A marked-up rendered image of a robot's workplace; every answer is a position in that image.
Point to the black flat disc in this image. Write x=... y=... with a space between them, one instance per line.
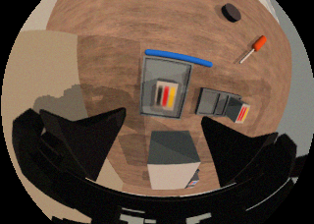
x=231 y=13

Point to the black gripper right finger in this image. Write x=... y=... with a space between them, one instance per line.
x=230 y=150

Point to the tan flat board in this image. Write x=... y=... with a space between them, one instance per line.
x=42 y=73

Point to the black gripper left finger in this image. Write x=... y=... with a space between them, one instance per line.
x=88 y=140

